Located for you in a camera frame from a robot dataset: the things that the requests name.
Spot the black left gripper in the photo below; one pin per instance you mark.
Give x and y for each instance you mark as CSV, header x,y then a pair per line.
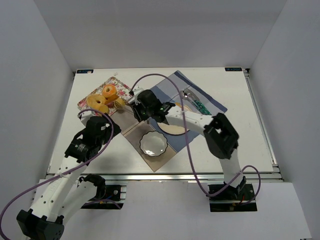
x,y
110,124

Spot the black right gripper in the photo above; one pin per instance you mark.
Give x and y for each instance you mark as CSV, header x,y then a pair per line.
x,y
136,110

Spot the small round bun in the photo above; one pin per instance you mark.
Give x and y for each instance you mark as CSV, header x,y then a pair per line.
x,y
119,104

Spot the oblong golden bread roll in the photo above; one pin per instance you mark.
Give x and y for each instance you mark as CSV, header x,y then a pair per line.
x,y
181,106

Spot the brown crusty pastry piece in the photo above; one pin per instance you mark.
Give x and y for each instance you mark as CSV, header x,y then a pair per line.
x,y
110,99

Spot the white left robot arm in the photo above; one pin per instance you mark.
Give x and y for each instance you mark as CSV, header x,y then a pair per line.
x,y
47,217

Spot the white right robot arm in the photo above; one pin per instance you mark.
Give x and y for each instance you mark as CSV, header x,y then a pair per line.
x,y
220,135

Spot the floral serving tray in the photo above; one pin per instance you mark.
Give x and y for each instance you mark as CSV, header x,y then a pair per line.
x,y
122,90

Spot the blue and cream round plate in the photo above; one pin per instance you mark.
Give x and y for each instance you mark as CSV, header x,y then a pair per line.
x,y
173,129

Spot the patchwork blue grey placemat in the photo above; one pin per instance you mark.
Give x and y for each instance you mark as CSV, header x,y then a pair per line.
x,y
133,131

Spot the white scalloped bowl black rim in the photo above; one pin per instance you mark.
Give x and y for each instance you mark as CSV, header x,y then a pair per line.
x,y
153,144

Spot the round yellow muffin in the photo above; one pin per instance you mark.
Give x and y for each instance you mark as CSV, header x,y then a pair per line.
x,y
97,102

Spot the blue label sticker left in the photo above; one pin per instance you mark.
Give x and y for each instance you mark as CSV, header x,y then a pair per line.
x,y
84,71

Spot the blue label sticker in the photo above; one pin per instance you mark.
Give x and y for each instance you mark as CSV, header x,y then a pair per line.
x,y
84,71
233,69

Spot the blue label sticker right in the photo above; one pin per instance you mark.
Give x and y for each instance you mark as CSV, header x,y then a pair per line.
x,y
233,69

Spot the steel spoon green handle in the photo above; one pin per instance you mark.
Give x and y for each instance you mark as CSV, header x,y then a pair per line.
x,y
187,98

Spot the glazed ring donut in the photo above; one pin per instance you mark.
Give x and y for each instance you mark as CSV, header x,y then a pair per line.
x,y
109,91

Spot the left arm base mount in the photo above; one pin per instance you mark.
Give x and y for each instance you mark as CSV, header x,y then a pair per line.
x,y
111,197

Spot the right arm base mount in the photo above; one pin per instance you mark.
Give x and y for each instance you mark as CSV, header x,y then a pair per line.
x,y
228,202

